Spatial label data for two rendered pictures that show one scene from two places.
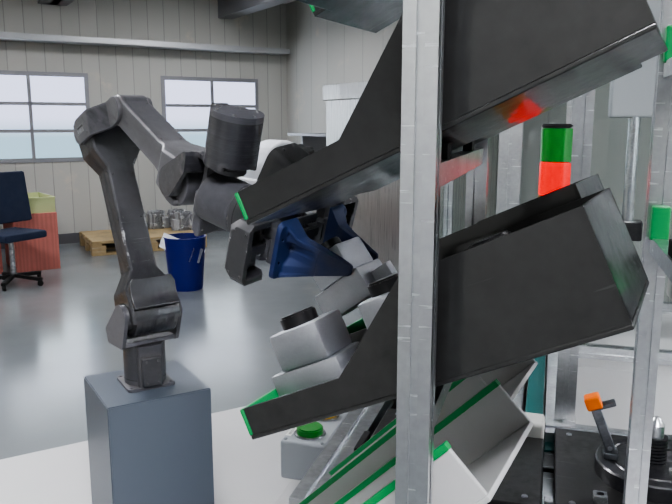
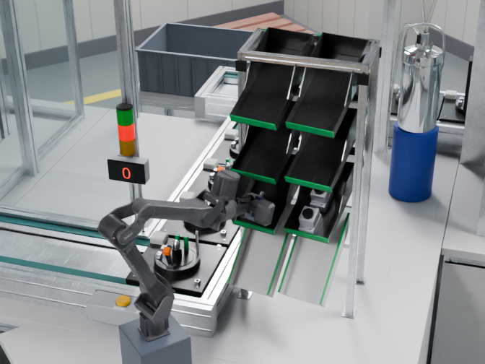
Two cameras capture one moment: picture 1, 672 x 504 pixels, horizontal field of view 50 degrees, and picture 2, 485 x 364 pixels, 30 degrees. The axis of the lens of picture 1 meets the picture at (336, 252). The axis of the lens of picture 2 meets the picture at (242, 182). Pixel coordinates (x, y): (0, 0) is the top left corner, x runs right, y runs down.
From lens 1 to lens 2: 2.46 m
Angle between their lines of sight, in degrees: 84
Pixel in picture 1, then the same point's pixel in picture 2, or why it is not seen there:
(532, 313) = not seen: hidden behind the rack
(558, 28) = not seen: hidden behind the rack
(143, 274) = (157, 279)
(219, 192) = (231, 206)
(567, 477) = (204, 237)
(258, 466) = (111, 354)
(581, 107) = (130, 94)
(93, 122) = (139, 225)
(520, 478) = (204, 248)
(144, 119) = (168, 205)
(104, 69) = not seen: outside the picture
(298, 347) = (317, 218)
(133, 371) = (164, 325)
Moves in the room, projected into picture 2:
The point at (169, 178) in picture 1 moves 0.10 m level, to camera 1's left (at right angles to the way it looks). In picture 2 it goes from (212, 216) to (211, 238)
